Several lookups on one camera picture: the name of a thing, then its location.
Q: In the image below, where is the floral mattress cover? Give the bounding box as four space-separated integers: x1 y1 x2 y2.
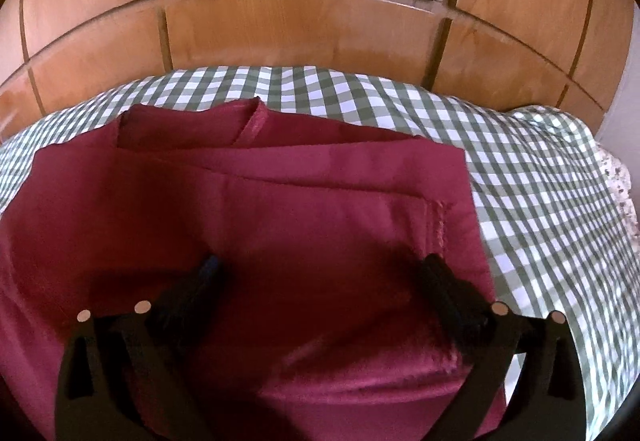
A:
597 153 640 244

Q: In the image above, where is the dark red garment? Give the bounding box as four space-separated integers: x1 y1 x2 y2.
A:
0 97 502 441

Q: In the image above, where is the wooden wardrobe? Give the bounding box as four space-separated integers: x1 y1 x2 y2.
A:
0 0 640 144

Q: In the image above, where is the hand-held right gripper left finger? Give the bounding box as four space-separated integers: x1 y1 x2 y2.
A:
54 254 224 441

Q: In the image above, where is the green white checked bedsheet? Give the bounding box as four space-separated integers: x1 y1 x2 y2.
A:
0 65 637 441

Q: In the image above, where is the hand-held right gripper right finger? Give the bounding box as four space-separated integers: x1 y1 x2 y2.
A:
418 253 589 441

